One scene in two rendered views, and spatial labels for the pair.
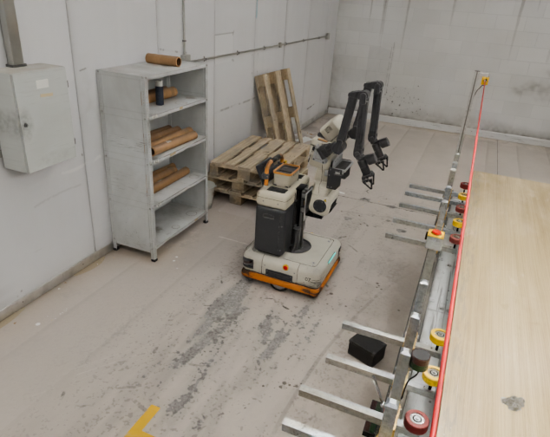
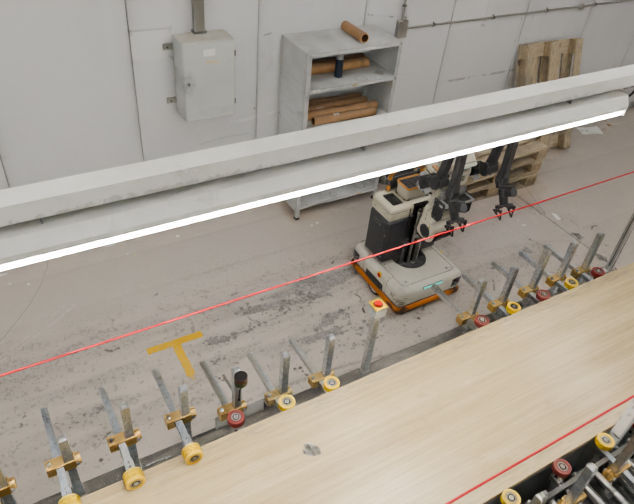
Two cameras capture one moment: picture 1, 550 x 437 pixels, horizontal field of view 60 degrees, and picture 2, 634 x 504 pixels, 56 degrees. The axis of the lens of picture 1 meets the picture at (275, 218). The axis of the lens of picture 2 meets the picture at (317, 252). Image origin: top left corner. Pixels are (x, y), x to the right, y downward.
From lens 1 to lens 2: 2.00 m
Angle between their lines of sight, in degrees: 32
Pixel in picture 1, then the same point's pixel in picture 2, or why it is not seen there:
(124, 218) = not seen: hidden behind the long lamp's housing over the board
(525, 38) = not seen: outside the picture
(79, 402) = (160, 305)
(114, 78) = (291, 47)
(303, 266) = (392, 281)
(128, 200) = not seen: hidden behind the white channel
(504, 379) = (330, 435)
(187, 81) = (385, 53)
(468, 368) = (316, 413)
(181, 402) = (219, 340)
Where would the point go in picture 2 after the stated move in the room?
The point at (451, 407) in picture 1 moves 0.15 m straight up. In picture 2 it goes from (266, 425) to (267, 405)
